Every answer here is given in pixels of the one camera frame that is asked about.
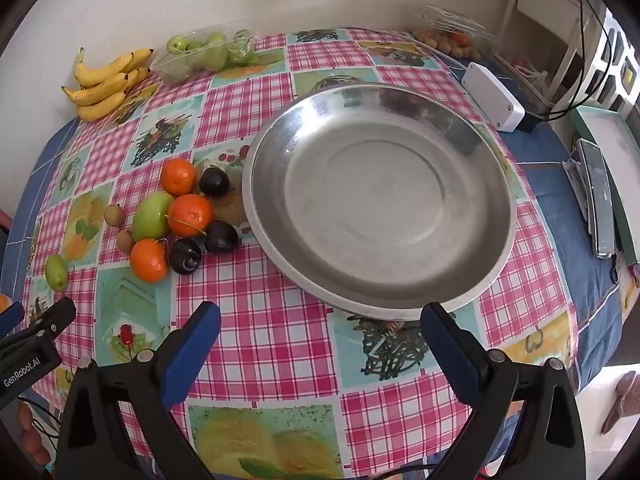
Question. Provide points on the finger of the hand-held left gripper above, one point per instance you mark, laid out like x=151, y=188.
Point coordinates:
x=52, y=317
x=10, y=318

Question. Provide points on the pile of green jujubes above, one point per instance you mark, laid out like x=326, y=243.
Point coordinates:
x=215, y=55

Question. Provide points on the black plug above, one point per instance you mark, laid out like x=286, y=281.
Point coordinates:
x=531, y=122

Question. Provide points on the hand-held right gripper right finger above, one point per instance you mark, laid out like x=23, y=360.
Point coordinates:
x=450, y=355

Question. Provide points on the pile of small brown longans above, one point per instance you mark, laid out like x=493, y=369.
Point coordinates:
x=445, y=42

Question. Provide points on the white plastic holder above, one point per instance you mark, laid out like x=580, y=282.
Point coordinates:
x=575, y=175

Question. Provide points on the green cardboard box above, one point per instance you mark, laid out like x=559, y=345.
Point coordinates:
x=607, y=135

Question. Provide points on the pink checked printed tablecloth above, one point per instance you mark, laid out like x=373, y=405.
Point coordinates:
x=300, y=285

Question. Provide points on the white plastic device box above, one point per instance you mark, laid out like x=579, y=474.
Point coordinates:
x=492, y=95

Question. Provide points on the large green jujube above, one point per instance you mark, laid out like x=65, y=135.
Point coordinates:
x=151, y=215

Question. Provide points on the brown slipper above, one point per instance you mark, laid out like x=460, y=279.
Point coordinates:
x=620, y=400

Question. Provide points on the silver flat device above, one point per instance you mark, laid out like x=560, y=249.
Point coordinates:
x=597, y=200

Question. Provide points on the clear plastic wrapped tray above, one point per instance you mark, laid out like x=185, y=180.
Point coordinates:
x=172, y=68

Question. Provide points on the small green jujube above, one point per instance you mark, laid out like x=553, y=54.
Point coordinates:
x=56, y=271

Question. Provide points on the white storage rack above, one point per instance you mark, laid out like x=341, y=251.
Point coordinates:
x=620, y=65

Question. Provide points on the brown kiwi fruit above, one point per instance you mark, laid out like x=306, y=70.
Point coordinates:
x=114, y=214
x=125, y=241

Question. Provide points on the orange tangerine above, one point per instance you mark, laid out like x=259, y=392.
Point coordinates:
x=178, y=176
x=190, y=215
x=148, y=260

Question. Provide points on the large steel plate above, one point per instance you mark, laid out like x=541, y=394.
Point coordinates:
x=375, y=200

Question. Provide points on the yellow banana bunch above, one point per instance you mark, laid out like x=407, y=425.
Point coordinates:
x=100, y=85

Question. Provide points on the white wooden frame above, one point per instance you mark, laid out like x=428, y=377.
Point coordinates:
x=530, y=20

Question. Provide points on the person's left hand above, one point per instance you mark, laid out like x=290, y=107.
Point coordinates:
x=30, y=441

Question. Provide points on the clear plastic lidded box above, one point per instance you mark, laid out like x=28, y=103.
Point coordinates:
x=452, y=21

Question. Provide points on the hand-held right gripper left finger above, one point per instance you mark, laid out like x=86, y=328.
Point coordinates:
x=195, y=345

